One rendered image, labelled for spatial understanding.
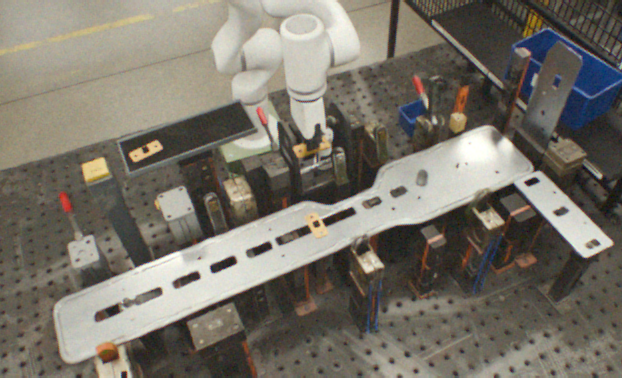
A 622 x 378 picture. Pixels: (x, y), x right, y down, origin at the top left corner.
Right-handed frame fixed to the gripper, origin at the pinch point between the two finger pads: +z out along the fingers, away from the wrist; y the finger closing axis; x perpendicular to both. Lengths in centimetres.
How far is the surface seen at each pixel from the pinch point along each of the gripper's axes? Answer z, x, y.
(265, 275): 31.3, -19.4, 11.4
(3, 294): 60, -96, -34
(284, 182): 27.9, -4.5, -13.0
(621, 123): 30, 97, 8
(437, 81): 11.6, 45.1, -15.9
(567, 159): 27, 71, 14
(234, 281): 30.9, -27.4, 9.9
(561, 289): 54, 60, 38
